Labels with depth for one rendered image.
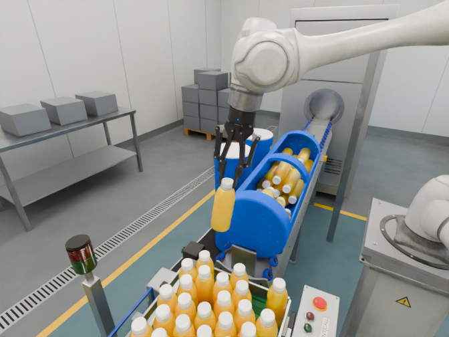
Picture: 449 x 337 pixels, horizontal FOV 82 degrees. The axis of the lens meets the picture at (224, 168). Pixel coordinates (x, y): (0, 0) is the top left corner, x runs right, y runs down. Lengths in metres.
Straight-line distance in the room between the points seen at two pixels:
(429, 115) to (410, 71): 0.86
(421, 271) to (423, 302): 0.18
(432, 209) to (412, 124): 4.97
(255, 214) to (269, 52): 0.66
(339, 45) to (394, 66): 5.28
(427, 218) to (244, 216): 0.63
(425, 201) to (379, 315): 0.53
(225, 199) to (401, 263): 0.68
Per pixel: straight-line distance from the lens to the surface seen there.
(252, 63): 0.47
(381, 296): 1.32
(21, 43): 3.97
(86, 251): 0.86
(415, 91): 5.92
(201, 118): 4.92
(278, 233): 1.02
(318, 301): 0.86
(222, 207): 0.81
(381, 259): 1.15
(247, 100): 0.67
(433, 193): 1.14
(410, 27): 0.80
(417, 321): 1.39
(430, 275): 1.17
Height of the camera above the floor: 1.78
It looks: 27 degrees down
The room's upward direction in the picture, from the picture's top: straight up
